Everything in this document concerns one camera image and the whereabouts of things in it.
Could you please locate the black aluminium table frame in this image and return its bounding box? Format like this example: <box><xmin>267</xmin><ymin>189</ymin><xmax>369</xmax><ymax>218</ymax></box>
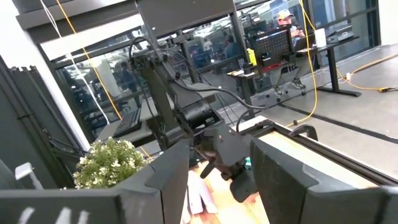
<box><xmin>236</xmin><ymin>116</ymin><xmax>398</xmax><ymax>187</ymax></box>

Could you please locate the black folding partition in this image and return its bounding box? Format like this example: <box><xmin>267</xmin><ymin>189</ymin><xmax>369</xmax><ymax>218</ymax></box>
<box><xmin>0</xmin><ymin>55</ymin><xmax>85</xmax><ymax>189</ymax></box>

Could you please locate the grey desk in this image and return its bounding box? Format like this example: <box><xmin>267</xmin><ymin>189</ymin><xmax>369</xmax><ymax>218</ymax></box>
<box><xmin>96</xmin><ymin>82</ymin><xmax>220</xmax><ymax>147</ymax></box>

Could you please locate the black office desk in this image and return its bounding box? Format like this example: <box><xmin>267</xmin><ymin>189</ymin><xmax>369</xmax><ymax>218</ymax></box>
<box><xmin>226</xmin><ymin>34</ymin><xmax>363</xmax><ymax>108</ymax></box>

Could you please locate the black pegboard panel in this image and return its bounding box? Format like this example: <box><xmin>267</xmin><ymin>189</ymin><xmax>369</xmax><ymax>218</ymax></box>
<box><xmin>252</xmin><ymin>28</ymin><xmax>296</xmax><ymax>68</ymax></box>

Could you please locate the black keyboard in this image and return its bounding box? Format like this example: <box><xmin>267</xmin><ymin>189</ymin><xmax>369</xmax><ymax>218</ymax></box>
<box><xmin>111</xmin><ymin>107</ymin><xmax>144</xmax><ymax>138</ymax></box>

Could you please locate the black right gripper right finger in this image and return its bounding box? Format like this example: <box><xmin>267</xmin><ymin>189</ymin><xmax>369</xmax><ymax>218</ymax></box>
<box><xmin>249</xmin><ymin>138</ymin><xmax>398</xmax><ymax>224</ymax></box>

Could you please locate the yellow floor cable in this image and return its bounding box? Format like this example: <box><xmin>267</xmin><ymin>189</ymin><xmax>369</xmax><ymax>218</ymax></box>
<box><xmin>335</xmin><ymin>53</ymin><xmax>398</xmax><ymax>93</ymax></box>

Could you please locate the white paper roll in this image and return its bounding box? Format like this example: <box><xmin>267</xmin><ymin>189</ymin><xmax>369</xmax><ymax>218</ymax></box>
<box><xmin>314</xmin><ymin>27</ymin><xmax>328</xmax><ymax>49</ymax></box>

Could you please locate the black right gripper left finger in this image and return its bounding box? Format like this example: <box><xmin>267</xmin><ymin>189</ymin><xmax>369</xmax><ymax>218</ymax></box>
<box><xmin>0</xmin><ymin>139</ymin><xmax>191</xmax><ymax>224</ymax></box>

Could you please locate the grey storage box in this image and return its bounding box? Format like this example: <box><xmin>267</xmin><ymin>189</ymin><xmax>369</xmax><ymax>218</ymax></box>
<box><xmin>325</xmin><ymin>24</ymin><xmax>355</xmax><ymax>44</ymax></box>

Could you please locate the yellow hanging cable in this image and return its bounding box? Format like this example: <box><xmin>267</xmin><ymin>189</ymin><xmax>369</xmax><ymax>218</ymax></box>
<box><xmin>55</xmin><ymin>0</ymin><xmax>124</xmax><ymax>121</ymax></box>
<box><xmin>285</xmin><ymin>0</ymin><xmax>320</xmax><ymax>128</ymax></box>

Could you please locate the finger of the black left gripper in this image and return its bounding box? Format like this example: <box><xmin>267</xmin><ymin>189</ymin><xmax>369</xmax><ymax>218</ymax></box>
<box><xmin>229</xmin><ymin>170</ymin><xmax>259</xmax><ymax>203</ymax></box>
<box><xmin>200</xmin><ymin>160</ymin><xmax>216</xmax><ymax>180</ymax></box>

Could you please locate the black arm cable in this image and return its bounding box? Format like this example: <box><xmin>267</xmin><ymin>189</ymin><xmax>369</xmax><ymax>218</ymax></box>
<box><xmin>172</xmin><ymin>73</ymin><xmax>270</xmax><ymax>133</ymax></box>

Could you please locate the potted plant with white flowers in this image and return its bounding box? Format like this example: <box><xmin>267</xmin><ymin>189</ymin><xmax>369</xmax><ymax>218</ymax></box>
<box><xmin>72</xmin><ymin>136</ymin><xmax>150</xmax><ymax>190</ymax></box>

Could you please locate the black arched frame handle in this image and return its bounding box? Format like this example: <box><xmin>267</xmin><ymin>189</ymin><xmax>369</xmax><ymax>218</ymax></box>
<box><xmin>288</xmin><ymin>123</ymin><xmax>319</xmax><ymax>141</ymax></box>

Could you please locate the person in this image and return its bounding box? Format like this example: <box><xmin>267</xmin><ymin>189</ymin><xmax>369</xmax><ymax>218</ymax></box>
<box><xmin>275</xmin><ymin>8</ymin><xmax>308</xmax><ymax>47</ymax></box>
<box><xmin>223</xmin><ymin>34</ymin><xmax>240</xmax><ymax>59</ymax></box>
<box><xmin>119</xmin><ymin>60</ymin><xmax>139</xmax><ymax>108</ymax></box>

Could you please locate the white hanging cord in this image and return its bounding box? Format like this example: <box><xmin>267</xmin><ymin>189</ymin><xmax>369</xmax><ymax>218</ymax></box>
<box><xmin>39</xmin><ymin>0</ymin><xmax>110</xmax><ymax>124</ymax></box>

